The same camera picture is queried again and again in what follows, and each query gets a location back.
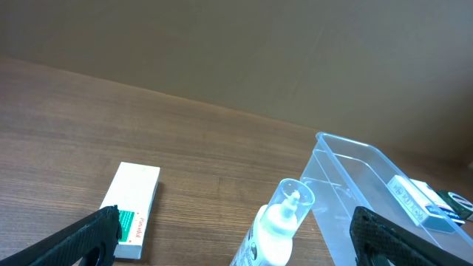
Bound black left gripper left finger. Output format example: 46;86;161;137
1;205;122;266

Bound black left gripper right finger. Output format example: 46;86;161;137
350;206;472;266

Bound white green medicine box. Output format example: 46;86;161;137
101;162;160;259

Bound white blue plaster box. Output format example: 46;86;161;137
387;175;465;233

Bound white spray bottle clear cap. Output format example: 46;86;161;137
229;177;316;266

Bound clear plastic container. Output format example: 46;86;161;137
301;132;472;265

